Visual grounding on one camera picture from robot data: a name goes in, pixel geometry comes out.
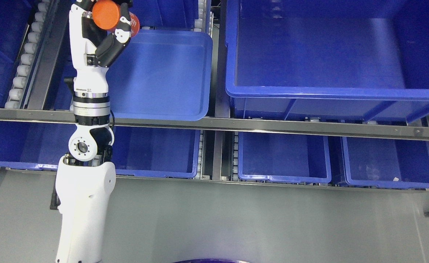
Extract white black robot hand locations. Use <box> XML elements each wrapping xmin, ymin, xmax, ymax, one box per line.
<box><xmin>69</xmin><ymin>0</ymin><xmax>131</xmax><ymax>98</ymax></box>

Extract orange cylindrical capacitor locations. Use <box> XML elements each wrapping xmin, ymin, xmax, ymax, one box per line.
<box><xmin>91</xmin><ymin>0</ymin><xmax>140</xmax><ymax>37</ymax></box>

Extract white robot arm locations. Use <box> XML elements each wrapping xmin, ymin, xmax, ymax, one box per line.
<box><xmin>55</xmin><ymin>92</ymin><xmax>116</xmax><ymax>263</ymax></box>

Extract shallow blue tray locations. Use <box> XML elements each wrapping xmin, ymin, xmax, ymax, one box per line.
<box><xmin>106</xmin><ymin>30</ymin><xmax>213</xmax><ymax>121</ymax></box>

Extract blue bin top centre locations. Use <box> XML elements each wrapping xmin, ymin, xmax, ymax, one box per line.
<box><xmin>129</xmin><ymin>0</ymin><xmax>211</xmax><ymax>31</ymax></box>

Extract blue bin upper left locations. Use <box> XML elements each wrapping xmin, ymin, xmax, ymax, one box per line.
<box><xmin>0</xmin><ymin>0</ymin><xmax>35</xmax><ymax>108</ymax></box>

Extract white roller track left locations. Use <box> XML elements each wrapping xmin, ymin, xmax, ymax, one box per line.
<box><xmin>4</xmin><ymin>0</ymin><xmax>51</xmax><ymax>109</ymax></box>

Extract blue bin lower far left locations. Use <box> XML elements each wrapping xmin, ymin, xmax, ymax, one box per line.
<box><xmin>0</xmin><ymin>121</ymin><xmax>76</xmax><ymax>171</ymax></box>

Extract blue bin lower centre left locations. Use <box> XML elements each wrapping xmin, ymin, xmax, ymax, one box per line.
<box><xmin>112</xmin><ymin>126</ymin><xmax>201</xmax><ymax>179</ymax></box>

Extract blue bin lower centre right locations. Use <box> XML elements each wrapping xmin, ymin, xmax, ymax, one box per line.
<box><xmin>238</xmin><ymin>133</ymin><xmax>332</xmax><ymax>184</ymax></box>

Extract large blue bin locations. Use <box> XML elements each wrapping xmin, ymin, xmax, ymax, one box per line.
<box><xmin>225</xmin><ymin>0</ymin><xmax>429</xmax><ymax>123</ymax></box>

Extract blue bin lower far right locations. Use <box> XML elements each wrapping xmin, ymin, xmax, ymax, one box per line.
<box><xmin>333</xmin><ymin>137</ymin><xmax>429</xmax><ymax>189</ymax></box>

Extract metal shelf rail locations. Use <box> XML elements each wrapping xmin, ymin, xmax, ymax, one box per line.
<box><xmin>0</xmin><ymin>108</ymin><xmax>429</xmax><ymax>141</ymax></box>

